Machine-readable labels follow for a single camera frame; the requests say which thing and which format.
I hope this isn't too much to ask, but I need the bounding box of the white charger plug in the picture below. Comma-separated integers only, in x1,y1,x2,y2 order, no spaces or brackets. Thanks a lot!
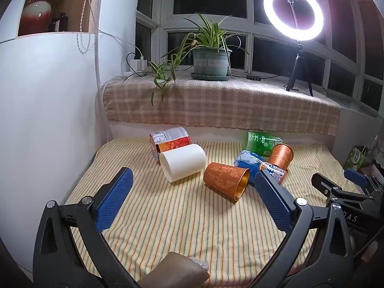
130,55,148,72

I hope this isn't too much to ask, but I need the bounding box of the plain copper cup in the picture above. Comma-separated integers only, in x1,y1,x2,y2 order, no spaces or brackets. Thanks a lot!
267,143,293,173

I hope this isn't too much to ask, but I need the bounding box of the green paper bag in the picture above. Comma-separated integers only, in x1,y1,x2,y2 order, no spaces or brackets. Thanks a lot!
344,145,369,171

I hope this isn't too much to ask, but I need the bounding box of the spider plant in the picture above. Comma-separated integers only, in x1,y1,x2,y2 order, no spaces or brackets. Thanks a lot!
121,12,251,107

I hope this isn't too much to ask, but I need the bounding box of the green snack packet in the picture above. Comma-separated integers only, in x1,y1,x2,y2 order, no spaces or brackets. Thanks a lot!
245,130,283,157

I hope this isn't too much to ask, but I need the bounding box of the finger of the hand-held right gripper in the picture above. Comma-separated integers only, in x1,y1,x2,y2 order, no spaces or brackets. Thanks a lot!
344,168,374,188
311,172,375,213

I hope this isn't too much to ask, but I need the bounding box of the white window frame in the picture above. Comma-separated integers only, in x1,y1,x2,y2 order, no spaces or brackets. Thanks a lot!
135,0,384,117

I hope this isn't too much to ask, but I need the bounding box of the green pot saucer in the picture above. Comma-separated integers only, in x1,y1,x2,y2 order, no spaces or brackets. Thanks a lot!
190,71,232,81

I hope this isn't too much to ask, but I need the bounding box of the white cabinet with niche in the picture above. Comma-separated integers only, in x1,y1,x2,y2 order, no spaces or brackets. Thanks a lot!
0,0,104,276

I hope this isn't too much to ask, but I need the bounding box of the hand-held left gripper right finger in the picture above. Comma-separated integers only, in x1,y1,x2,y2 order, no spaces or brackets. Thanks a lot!
249,169,354,288

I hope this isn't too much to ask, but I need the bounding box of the white cup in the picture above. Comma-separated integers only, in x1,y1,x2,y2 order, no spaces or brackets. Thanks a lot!
159,143,207,183

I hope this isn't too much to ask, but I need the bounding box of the dark bottle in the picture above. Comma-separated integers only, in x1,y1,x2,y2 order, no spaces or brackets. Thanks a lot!
49,12,69,33

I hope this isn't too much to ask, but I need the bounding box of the orange patterned cup gold inside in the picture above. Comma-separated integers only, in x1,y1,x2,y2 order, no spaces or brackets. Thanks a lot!
203,162,250,203

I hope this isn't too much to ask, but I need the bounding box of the striped yellow bedsheet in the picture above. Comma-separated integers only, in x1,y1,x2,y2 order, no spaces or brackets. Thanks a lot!
64,136,360,287

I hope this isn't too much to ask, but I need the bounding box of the red ceramic vase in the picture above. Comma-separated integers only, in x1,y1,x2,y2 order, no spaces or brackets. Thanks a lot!
19,0,59,33

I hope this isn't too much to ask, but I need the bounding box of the white beaded cord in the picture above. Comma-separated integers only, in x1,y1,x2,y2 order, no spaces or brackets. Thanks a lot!
76,0,100,55

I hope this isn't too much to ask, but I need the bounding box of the red printed snack can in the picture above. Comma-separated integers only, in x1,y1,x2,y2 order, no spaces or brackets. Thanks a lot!
149,126,191,165

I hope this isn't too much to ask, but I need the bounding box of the black tripod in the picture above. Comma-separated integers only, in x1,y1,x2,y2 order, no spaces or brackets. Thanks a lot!
285,40,314,97

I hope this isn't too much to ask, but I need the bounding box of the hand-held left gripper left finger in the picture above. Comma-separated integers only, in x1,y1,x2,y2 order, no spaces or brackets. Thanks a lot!
33,166,141,288

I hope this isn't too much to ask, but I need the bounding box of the white cable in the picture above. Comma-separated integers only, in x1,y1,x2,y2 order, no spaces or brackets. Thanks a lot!
96,29,140,56

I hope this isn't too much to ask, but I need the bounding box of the ring light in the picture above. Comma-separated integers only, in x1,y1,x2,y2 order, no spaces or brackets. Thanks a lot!
263,0,324,40

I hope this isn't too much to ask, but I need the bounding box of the blue snack packet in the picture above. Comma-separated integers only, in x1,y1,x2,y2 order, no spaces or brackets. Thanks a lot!
233,150,287,186

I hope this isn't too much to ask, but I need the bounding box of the black cable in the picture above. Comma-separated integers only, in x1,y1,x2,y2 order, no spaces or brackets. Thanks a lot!
125,52,141,74

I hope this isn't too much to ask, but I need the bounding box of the checked beige blanket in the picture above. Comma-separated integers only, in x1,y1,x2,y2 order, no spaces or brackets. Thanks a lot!
102,76,342,137

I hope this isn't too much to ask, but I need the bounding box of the green plant pot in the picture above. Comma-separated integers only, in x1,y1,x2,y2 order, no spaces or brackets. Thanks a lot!
192,47,232,77

